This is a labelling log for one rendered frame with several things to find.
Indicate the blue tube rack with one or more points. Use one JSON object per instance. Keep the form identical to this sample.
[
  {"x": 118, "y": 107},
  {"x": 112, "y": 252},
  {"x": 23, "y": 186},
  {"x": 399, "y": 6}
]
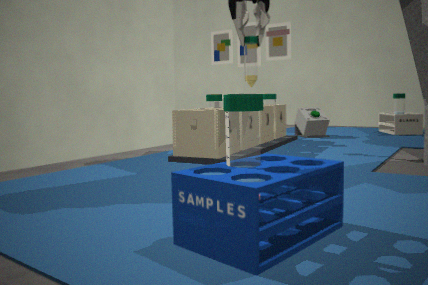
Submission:
[{"x": 218, "y": 217}]

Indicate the blue bench mat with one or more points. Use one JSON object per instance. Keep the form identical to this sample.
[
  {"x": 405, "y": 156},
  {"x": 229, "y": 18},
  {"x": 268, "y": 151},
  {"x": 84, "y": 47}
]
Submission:
[{"x": 111, "y": 223}]

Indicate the white tube rack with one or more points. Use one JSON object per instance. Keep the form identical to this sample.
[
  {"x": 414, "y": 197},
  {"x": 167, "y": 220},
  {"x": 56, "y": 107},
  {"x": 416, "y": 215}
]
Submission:
[{"x": 401, "y": 124}]

